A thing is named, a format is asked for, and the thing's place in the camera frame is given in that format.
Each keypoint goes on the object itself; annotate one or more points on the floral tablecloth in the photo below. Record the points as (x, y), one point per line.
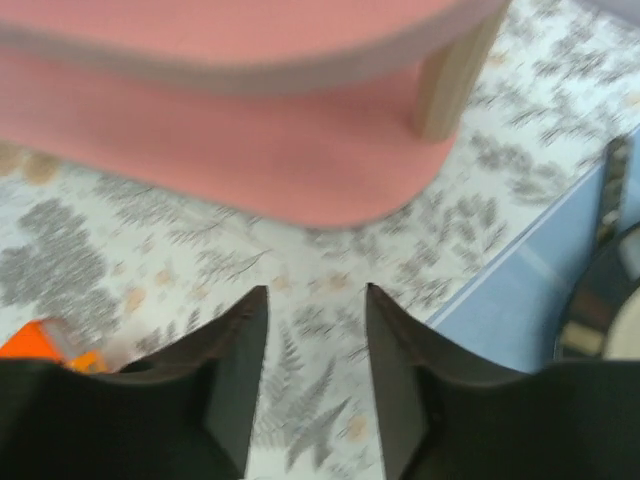
(144, 266)

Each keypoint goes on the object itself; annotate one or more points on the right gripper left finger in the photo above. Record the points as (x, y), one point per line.
(185, 411)

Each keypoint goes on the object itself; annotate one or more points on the dark rimmed cream plate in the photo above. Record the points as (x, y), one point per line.
(607, 284)

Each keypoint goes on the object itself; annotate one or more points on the pink three-tier shelf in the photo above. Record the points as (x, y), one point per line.
(316, 113)

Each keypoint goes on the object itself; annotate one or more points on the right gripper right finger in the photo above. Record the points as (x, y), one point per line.
(446, 413)

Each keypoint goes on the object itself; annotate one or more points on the orange Bic razor bag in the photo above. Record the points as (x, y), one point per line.
(44, 340)

